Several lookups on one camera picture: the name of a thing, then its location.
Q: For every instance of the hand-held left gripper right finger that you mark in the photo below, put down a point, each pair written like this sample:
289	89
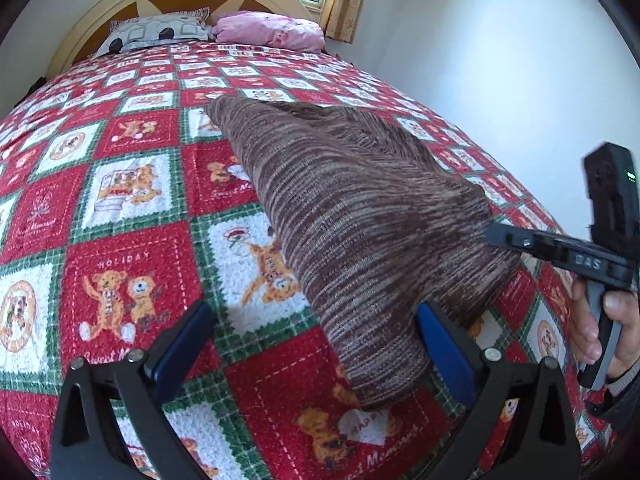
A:
445	350

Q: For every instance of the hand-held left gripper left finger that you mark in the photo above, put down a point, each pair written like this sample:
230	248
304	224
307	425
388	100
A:
185	340

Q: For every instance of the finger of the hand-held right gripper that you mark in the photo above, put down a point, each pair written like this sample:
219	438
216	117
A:
515	241

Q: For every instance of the brown knit sweater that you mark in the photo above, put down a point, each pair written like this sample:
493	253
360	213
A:
360	220

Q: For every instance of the person's right hand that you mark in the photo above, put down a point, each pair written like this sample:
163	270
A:
625	310

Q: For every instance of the red checked printed quilt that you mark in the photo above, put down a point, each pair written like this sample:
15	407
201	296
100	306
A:
125	210

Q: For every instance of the yellow patterned curtain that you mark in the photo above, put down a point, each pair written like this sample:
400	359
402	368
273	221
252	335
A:
350	0

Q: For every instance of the grey patterned pillow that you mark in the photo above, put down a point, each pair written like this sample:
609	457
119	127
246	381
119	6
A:
150	30

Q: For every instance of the pink pillow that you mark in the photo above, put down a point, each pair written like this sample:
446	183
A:
265	30

